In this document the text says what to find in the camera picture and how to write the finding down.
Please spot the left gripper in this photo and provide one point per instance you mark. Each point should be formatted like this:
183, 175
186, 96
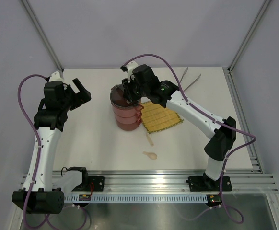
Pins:
81, 97

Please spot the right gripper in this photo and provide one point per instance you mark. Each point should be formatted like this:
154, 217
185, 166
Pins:
127, 87

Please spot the red steel bowl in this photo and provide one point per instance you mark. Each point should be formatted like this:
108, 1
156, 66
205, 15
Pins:
128, 127
129, 120
128, 111

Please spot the metal tongs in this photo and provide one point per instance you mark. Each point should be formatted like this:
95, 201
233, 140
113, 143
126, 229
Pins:
189, 77

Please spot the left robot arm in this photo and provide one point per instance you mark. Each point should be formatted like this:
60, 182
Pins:
39, 195

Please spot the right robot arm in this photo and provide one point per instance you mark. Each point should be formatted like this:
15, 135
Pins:
220, 132

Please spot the bamboo woven tray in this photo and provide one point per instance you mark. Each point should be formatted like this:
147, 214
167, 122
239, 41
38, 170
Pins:
155, 118

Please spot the beige spoon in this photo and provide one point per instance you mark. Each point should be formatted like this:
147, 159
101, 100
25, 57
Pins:
151, 155

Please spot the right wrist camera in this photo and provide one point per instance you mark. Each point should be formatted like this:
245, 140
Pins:
128, 68

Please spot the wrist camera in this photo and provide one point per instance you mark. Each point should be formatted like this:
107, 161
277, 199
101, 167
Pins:
128, 68
56, 76

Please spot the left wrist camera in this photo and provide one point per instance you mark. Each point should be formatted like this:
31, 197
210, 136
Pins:
56, 76

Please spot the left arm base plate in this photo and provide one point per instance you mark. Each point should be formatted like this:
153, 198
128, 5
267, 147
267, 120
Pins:
96, 183

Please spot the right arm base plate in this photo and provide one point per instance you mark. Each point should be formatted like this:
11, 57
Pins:
205, 184

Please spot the white slotted cable duct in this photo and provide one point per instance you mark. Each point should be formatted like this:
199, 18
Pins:
137, 198

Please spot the aluminium rail frame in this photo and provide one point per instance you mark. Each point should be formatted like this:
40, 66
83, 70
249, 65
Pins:
253, 204

